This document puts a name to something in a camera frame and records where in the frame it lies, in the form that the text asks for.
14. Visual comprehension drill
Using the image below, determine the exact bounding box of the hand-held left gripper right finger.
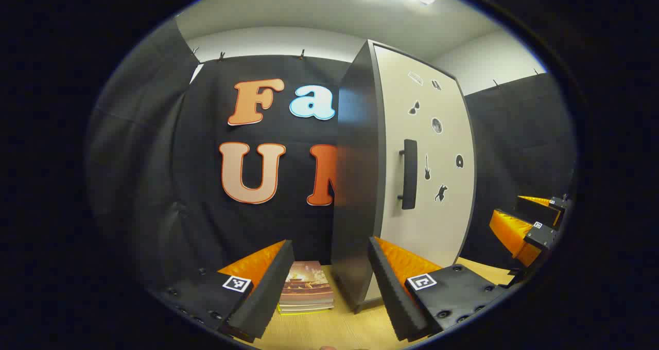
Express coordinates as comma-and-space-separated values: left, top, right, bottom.
367, 236, 508, 343

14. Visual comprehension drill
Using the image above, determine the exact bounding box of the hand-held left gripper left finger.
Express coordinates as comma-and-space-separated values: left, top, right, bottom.
149, 239, 296, 343

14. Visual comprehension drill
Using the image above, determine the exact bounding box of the white cabinet door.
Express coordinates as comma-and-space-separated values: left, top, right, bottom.
363, 44, 477, 304

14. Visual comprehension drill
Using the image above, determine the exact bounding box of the grey cabinet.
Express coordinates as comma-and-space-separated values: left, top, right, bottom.
331, 39, 477, 314

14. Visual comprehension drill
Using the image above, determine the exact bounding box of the stack of thin books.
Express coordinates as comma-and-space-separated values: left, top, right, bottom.
277, 260, 335, 316

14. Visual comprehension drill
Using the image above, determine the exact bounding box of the black door handle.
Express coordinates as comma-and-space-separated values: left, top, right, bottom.
397, 139, 419, 210

